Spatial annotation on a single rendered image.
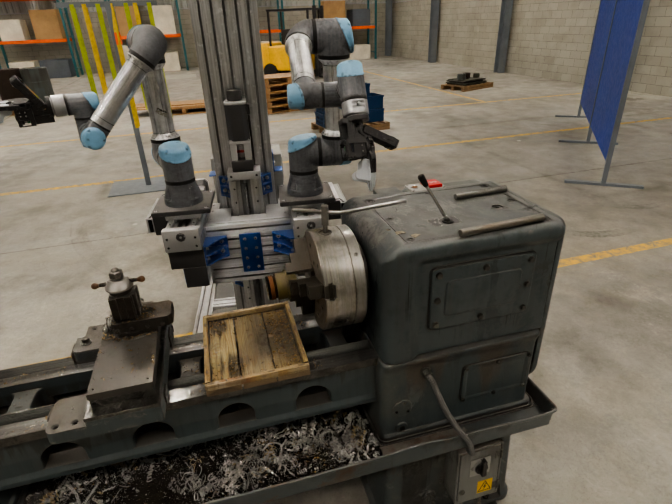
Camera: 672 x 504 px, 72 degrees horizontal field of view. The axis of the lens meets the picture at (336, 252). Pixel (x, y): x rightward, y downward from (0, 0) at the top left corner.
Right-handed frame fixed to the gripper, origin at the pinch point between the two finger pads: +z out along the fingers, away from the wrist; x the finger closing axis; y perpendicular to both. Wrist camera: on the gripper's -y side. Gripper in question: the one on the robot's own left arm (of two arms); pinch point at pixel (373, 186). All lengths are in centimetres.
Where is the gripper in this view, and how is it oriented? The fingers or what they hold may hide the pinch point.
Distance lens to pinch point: 134.2
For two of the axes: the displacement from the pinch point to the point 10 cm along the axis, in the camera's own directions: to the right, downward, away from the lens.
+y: -9.6, 1.5, -2.3
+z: 1.4, 9.9, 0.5
